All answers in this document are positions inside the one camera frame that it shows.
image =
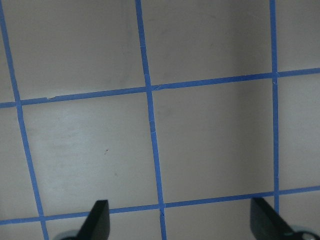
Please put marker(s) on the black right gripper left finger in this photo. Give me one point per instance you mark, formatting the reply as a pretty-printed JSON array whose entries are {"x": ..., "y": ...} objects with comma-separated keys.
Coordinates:
[{"x": 97, "y": 223}]

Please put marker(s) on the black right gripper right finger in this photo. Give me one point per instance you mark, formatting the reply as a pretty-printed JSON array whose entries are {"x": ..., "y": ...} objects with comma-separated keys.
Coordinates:
[{"x": 266, "y": 223}]

